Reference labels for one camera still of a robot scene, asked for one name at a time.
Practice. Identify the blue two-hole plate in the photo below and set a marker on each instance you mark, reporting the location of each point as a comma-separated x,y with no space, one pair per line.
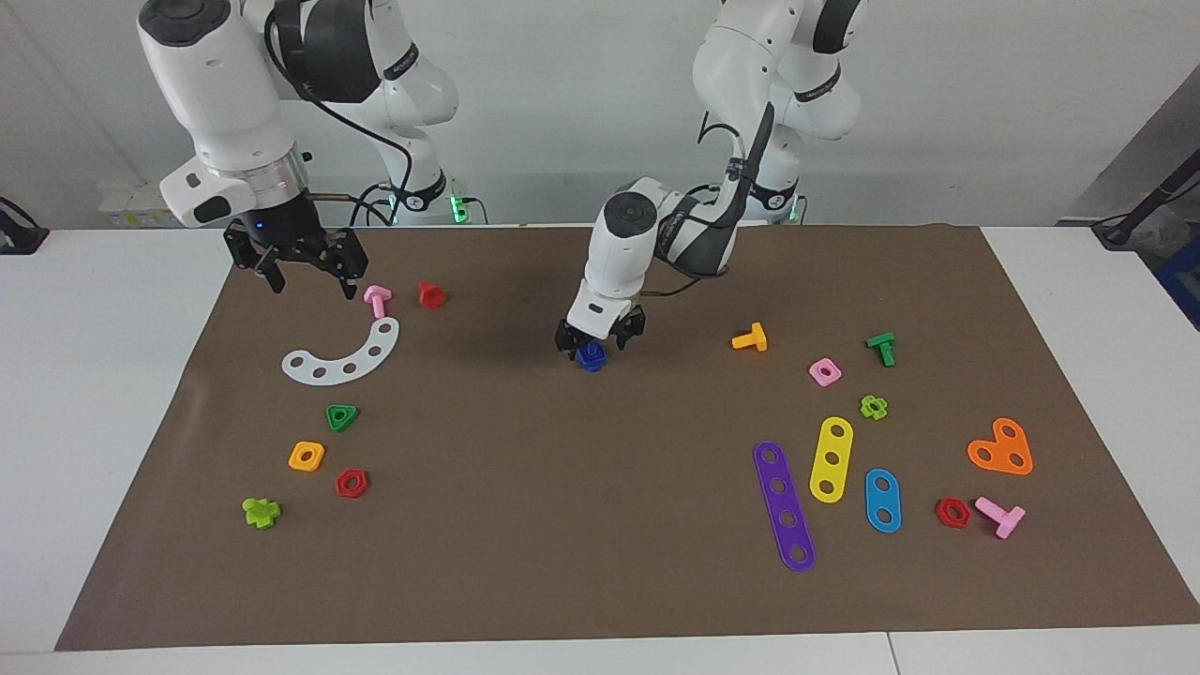
882,501

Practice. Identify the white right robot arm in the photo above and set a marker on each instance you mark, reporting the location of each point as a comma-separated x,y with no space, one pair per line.
225,103

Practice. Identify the brown table mat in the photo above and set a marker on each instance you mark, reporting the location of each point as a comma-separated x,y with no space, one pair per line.
600,562

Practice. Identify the white power strip box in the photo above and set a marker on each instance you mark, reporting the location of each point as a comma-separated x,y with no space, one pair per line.
131,211

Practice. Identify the lime green cross-head screw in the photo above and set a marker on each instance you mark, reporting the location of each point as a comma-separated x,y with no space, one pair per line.
261,512

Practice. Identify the pink plastic screw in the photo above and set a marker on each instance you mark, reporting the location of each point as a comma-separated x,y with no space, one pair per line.
377,300
1000,516

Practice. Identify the orange corner plate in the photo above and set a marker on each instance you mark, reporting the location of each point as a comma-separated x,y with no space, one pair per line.
999,448

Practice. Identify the orange square plastic nut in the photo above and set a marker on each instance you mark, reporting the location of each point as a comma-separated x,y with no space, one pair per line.
295,457

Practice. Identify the red plastic screw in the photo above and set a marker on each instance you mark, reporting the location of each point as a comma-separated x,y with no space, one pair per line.
431,296

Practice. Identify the yellow three-hole plate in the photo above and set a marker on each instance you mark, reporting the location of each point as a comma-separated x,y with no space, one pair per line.
832,446

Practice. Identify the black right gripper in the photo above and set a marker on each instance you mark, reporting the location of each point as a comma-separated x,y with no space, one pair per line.
291,239

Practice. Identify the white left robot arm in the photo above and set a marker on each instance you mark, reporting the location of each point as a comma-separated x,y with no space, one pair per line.
623,253

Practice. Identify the pink square plastic nut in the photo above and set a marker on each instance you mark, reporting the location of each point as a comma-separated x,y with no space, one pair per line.
815,373

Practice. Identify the blue square plastic nut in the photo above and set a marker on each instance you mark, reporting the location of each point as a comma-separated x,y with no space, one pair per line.
591,353

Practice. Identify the green cross-shaped nut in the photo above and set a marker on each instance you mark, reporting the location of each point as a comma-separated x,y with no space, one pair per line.
866,407

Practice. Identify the dark green plastic screw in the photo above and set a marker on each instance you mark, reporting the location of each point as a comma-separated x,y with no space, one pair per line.
882,345

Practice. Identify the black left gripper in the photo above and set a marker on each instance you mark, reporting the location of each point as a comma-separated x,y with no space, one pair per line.
600,330

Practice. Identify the white curved perforated plate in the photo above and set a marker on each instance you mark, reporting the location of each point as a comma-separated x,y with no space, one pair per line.
361,361

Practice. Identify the black stand base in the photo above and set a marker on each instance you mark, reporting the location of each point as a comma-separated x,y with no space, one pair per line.
1139,211

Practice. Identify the green triangular plastic nut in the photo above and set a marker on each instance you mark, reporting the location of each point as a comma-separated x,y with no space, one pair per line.
342,427

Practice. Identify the red hexagonal plastic nut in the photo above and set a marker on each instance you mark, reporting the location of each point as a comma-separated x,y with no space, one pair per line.
341,484
940,513

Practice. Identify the purple four-hole plate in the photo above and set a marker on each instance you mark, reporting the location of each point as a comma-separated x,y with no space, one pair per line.
774,472

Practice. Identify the orange plastic screw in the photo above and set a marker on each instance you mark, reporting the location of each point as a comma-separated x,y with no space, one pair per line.
750,339

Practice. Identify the blue storage crate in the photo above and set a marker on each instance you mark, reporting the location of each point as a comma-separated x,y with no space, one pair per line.
1183,281

